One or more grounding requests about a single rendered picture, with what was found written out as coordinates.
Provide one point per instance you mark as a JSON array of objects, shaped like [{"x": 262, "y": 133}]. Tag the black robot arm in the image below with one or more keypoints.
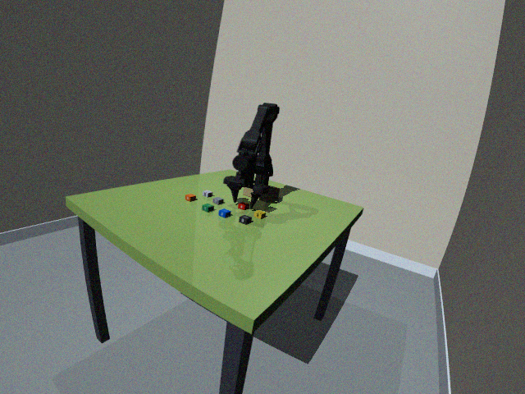
[{"x": 253, "y": 143}]

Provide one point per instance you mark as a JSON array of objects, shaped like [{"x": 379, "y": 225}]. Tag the blue block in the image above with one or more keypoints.
[{"x": 224, "y": 213}]

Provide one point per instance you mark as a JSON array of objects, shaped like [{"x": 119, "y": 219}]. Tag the green block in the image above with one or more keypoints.
[{"x": 207, "y": 208}]

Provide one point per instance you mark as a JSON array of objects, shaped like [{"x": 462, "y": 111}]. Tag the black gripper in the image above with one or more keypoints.
[{"x": 258, "y": 190}]

